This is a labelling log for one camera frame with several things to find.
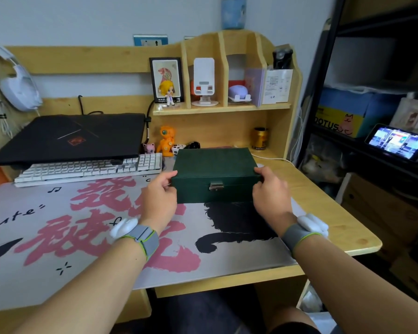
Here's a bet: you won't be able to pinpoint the person's left hand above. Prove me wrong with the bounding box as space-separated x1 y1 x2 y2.
138 170 178 234

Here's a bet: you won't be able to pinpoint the person's right hand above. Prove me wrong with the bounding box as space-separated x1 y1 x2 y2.
252 166 297 236

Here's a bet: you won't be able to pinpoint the dark green jewelry box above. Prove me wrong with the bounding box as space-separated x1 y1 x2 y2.
170 147 262 204

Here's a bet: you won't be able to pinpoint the person's right forearm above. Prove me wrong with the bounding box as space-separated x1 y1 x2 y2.
293 234 418 334

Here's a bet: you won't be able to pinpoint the person's left forearm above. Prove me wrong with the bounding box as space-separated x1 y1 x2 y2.
7 236 148 334

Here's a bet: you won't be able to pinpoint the gold tin can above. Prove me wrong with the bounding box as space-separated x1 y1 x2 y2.
252 127 269 151

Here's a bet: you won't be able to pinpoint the orange robot figurine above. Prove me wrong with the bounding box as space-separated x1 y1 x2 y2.
156 126 176 157

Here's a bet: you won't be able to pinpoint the grey wristband with white tracker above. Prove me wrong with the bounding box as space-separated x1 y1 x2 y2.
281 214 330 257
110 218 160 261

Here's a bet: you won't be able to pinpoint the white mechanical keyboard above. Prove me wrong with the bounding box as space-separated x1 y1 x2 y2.
14 152 163 188

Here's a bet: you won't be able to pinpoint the purple earbuds case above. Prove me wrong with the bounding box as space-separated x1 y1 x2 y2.
228 85 252 103

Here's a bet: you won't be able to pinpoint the blonde anime figurine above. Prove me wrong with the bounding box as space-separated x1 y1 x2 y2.
158 80 176 107

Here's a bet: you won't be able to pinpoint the translucent purple folder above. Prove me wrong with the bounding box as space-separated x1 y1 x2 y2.
244 68 267 107

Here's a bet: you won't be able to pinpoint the white paper booklet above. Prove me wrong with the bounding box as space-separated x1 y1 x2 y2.
262 68 294 105

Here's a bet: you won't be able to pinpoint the wooden desk hutch shelf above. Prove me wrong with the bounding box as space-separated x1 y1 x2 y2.
3 30 303 160

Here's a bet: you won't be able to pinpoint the framed tiger picture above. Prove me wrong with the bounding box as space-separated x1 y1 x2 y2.
149 57 185 103

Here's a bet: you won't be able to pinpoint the black laptop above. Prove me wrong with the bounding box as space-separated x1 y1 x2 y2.
0 113 146 168

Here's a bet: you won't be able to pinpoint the white phone stand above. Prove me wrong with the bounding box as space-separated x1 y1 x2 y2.
191 58 219 107

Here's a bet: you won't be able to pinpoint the blue and yellow box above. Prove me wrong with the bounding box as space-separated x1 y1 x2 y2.
315 87 405 139

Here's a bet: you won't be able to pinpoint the black bottle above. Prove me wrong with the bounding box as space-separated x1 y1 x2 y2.
272 45 294 70

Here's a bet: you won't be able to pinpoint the brown cardboard box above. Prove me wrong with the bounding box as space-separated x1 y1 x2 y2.
335 173 418 263

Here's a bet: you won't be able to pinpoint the printed desk mat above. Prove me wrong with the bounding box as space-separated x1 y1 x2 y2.
0 166 307 314

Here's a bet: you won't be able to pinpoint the black metal shelving rack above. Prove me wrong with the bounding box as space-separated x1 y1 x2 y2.
295 0 418 219

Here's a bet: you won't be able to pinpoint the smartphone with lit screen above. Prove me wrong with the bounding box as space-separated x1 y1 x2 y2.
364 123 418 162

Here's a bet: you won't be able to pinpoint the person's legs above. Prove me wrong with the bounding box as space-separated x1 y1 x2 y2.
153 285 321 334

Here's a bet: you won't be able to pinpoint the white headphones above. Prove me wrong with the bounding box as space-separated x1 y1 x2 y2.
0 44 43 112

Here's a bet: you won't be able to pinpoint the black power cable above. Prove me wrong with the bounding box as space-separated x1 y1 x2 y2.
141 100 156 145

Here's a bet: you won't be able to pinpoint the blue wall socket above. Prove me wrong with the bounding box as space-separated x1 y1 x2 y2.
133 34 169 46

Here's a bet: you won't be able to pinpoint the white coiled cable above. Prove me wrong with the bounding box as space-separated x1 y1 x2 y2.
0 99 14 139

